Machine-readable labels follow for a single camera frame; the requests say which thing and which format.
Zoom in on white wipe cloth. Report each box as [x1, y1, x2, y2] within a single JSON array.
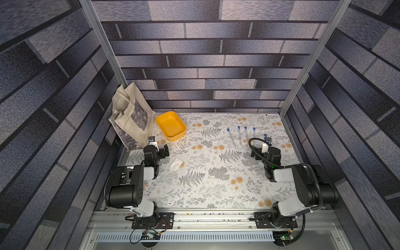
[[170, 158, 184, 172]]

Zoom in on yellow plastic tray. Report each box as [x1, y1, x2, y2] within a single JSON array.
[[156, 111, 187, 142]]

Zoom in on clear test tube blue cap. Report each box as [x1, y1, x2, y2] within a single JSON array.
[[227, 128, 237, 149]]

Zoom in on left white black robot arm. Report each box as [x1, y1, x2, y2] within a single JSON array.
[[104, 145, 169, 228]]

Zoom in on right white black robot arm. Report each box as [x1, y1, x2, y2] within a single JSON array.
[[250, 146, 339, 229]]

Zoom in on beige canvas tote bag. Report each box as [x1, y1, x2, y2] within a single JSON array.
[[109, 83, 155, 151]]

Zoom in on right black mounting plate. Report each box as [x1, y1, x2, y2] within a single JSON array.
[[253, 211, 298, 229]]

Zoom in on black mounting plate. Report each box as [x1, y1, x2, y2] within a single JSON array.
[[253, 211, 298, 229], [131, 212, 175, 230]]

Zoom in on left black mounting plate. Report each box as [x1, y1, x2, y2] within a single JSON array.
[[131, 212, 175, 230]]

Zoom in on left green circuit board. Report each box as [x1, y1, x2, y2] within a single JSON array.
[[141, 231, 161, 241]]

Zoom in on green circuit board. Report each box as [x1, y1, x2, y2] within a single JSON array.
[[141, 231, 161, 241], [273, 231, 294, 246]]

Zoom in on right green circuit board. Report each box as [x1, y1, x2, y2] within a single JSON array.
[[273, 231, 294, 246]]

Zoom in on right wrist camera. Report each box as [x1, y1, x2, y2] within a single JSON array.
[[261, 137, 272, 154]]

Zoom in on white slotted cable duct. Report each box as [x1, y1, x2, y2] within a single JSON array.
[[95, 231, 275, 243]]

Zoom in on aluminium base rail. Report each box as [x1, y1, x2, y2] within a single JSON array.
[[86, 208, 343, 232]]

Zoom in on left aluminium frame post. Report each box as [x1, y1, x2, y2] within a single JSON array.
[[79, 0, 128, 88]]

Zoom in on aluminium frame post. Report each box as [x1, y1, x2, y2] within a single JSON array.
[[79, 0, 128, 88], [279, 0, 351, 118]]

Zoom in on right aluminium frame post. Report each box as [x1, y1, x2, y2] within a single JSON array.
[[279, 0, 351, 118]]

